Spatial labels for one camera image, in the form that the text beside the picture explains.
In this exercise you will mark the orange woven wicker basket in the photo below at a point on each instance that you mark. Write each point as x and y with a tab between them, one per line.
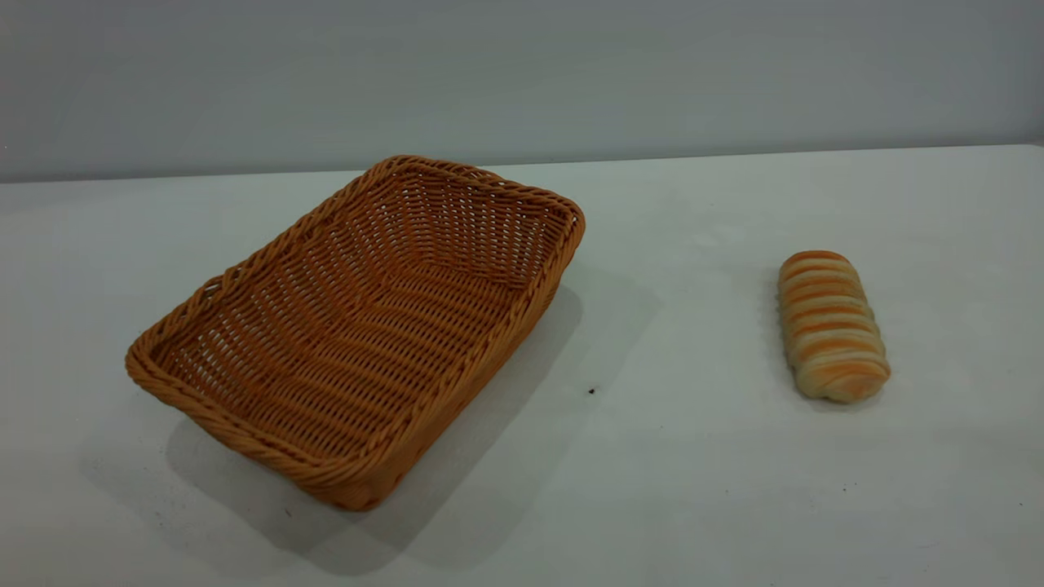
351	342

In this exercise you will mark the striped bread roll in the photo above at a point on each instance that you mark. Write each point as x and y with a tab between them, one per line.
830	326

